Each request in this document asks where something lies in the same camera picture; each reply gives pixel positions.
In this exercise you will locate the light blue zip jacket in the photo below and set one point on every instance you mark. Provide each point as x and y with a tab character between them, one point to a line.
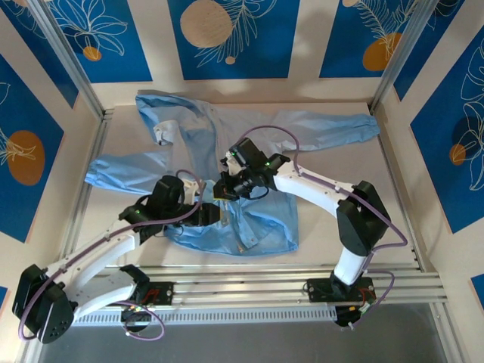
264	223

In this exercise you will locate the aluminium rail beam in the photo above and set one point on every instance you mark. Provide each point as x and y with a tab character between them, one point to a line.
234	291

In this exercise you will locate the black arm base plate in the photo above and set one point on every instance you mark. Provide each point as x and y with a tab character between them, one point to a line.
160	293
319	290

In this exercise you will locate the aluminium corner post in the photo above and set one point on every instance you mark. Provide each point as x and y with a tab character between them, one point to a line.
402	56
69	56

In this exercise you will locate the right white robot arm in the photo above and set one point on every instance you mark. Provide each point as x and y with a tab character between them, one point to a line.
314	193

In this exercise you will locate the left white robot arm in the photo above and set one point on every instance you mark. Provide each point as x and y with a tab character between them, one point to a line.
98	246

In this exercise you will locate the aluminium side rail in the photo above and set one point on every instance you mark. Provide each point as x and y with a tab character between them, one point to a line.
392	170
85	196

